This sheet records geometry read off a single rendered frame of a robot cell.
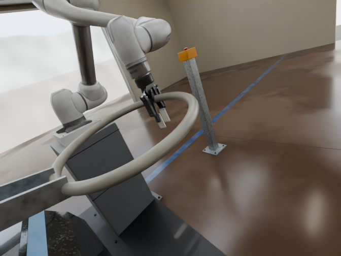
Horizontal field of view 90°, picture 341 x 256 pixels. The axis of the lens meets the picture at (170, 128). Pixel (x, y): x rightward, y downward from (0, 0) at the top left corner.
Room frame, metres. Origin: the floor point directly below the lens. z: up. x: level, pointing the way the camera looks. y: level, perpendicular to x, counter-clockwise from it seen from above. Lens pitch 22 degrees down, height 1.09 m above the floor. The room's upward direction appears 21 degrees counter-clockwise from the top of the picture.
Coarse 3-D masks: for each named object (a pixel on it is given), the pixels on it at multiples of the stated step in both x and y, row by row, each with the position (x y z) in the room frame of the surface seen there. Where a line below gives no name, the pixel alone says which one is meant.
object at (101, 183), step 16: (160, 96) 0.69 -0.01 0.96; (176, 96) 0.61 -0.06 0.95; (192, 96) 0.51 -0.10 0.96; (128, 112) 0.75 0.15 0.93; (192, 112) 0.40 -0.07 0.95; (96, 128) 0.69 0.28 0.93; (176, 128) 0.35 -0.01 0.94; (80, 144) 0.61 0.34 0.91; (160, 144) 0.32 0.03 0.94; (176, 144) 0.32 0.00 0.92; (64, 160) 0.51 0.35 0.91; (144, 160) 0.29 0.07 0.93; (112, 176) 0.29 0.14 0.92; (128, 176) 0.28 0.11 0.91; (64, 192) 0.32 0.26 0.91; (80, 192) 0.30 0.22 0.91; (96, 192) 0.29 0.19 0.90
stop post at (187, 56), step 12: (192, 48) 1.60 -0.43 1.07; (180, 60) 1.65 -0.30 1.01; (192, 60) 1.61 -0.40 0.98; (192, 72) 1.59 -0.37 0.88; (192, 84) 1.62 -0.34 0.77; (204, 96) 1.62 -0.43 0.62; (204, 108) 1.60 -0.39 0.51; (204, 120) 1.60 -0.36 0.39; (204, 132) 1.64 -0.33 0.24; (216, 144) 1.61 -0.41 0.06
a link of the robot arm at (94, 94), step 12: (72, 0) 1.07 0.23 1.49; (84, 0) 1.11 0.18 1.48; (96, 0) 1.18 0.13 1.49; (72, 24) 1.17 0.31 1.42; (84, 36) 1.18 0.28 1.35; (84, 48) 1.20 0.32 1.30; (84, 60) 1.23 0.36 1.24; (84, 72) 1.26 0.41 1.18; (84, 84) 1.30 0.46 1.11; (96, 84) 1.33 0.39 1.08; (84, 96) 1.29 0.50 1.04; (96, 96) 1.32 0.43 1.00
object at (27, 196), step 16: (32, 176) 0.39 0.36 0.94; (48, 176) 0.41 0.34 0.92; (64, 176) 0.34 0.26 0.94; (0, 192) 0.35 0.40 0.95; (16, 192) 0.36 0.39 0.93; (32, 192) 0.30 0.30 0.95; (48, 192) 0.31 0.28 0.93; (0, 208) 0.27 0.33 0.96; (16, 208) 0.28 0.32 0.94; (32, 208) 0.29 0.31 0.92; (0, 224) 0.26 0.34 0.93
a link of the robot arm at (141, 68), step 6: (144, 60) 0.69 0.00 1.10; (126, 66) 0.70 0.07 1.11; (132, 66) 0.68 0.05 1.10; (138, 66) 0.68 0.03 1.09; (144, 66) 0.69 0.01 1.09; (132, 72) 0.69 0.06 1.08; (138, 72) 0.68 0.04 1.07; (144, 72) 0.68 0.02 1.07; (132, 78) 0.70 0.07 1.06; (138, 78) 0.70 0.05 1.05
